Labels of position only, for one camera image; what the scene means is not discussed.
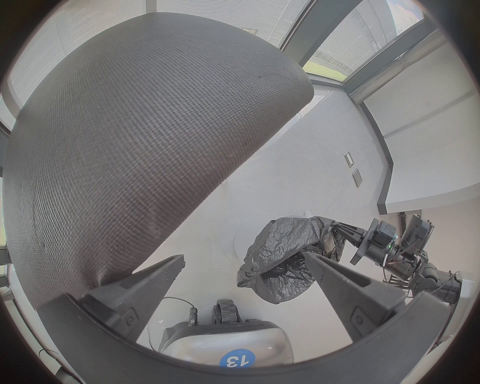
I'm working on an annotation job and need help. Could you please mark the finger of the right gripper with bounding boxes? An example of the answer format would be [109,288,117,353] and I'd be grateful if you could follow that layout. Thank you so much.
[335,231,363,248]
[334,223,367,238]

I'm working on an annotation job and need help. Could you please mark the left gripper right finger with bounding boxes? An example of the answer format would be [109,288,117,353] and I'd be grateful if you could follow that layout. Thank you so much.
[304,251,409,344]

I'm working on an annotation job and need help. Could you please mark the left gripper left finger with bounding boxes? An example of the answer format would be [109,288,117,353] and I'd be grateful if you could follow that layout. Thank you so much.
[80,254,187,341]

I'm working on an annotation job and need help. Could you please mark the black plastic bag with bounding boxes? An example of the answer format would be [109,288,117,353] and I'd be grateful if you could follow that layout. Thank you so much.
[236,215,347,304]

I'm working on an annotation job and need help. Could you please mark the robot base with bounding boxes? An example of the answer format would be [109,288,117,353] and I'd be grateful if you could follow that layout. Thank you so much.
[157,298,295,370]

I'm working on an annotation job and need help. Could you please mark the dark grey fabric chair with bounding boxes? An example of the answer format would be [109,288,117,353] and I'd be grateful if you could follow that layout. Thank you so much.
[2,11,315,313]

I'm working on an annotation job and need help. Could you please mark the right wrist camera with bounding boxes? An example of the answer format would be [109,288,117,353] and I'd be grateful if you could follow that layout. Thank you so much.
[376,222,399,246]

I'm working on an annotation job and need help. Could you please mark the black cable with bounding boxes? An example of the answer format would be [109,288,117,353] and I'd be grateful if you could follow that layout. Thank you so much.
[163,296,199,327]

